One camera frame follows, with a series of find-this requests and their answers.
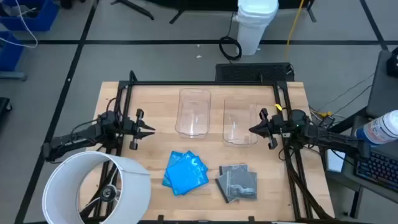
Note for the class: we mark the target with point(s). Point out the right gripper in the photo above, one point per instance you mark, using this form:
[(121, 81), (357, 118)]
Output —
[(276, 126)]

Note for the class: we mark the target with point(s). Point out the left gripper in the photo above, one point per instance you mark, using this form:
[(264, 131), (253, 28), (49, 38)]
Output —
[(129, 127)]

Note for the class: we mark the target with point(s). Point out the clear plastic bin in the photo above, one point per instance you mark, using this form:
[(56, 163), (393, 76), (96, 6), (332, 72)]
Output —
[(192, 105), (239, 118)]

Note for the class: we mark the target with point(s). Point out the blue jewel case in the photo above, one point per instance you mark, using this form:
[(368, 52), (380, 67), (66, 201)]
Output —
[(186, 177), (173, 158), (200, 162)]

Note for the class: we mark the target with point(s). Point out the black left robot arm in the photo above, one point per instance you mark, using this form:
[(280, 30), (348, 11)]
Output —
[(77, 135)]

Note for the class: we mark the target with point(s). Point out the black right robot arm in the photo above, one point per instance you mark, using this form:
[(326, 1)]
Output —
[(329, 137)]

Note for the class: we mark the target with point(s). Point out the black perforated computer case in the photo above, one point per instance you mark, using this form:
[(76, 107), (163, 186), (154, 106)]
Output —
[(248, 72)]

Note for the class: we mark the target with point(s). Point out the yellow plug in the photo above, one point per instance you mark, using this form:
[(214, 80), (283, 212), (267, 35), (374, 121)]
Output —
[(325, 114)]

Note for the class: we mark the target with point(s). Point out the white paper sheet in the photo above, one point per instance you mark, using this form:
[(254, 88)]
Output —
[(335, 161)]

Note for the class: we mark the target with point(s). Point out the grey computer desk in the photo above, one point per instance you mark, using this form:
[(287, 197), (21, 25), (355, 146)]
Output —
[(349, 180)]

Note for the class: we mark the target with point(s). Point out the white trash can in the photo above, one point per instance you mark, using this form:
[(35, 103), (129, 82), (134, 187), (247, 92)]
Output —
[(255, 28)]

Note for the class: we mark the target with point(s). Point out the white blue wipes canister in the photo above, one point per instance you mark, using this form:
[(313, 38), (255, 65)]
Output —
[(379, 127)]

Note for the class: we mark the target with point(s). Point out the black backlit keyboard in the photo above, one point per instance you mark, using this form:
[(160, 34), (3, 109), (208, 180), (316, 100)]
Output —
[(376, 168)]

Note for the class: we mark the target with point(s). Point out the grey side table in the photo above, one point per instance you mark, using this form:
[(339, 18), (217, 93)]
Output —
[(382, 90)]

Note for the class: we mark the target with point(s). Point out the black box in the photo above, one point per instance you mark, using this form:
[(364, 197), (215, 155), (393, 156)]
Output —
[(3, 107)]

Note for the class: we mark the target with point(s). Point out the grey metal foot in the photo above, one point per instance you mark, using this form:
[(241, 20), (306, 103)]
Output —
[(12, 75)]

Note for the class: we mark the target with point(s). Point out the black device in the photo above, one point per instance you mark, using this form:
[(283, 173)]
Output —
[(393, 65)]

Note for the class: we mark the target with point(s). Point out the blue storage bin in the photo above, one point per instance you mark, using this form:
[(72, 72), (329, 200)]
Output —
[(46, 18), (11, 53)]

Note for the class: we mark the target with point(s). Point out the black aluminium table frame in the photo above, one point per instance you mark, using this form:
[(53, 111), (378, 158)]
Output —
[(202, 83)]

